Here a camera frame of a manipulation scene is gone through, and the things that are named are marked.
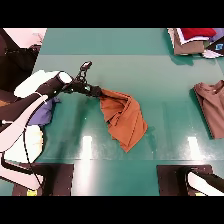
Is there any cream garment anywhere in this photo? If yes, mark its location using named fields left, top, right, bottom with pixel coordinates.
left=3, top=124, right=45, bottom=164

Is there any white garment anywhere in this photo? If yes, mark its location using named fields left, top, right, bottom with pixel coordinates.
left=201, top=49, right=224, bottom=60

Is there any orange-brown shirt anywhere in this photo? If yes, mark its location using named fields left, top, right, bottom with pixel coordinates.
left=98, top=88, right=149, bottom=153

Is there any purple garment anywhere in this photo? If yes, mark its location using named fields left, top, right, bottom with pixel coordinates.
left=27, top=97, right=61, bottom=127

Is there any brown T-shirt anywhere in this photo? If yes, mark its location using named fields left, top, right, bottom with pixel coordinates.
left=193, top=79, right=224, bottom=140

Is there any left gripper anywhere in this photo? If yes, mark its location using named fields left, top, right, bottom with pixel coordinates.
left=69, top=81, right=103, bottom=98

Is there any black cable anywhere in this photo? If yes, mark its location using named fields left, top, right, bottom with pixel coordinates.
left=21, top=99, right=45, bottom=196

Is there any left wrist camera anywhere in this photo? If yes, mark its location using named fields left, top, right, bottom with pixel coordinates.
left=76, top=61, right=93, bottom=84

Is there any red garment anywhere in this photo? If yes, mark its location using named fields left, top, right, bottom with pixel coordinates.
left=180, top=27, right=218, bottom=41

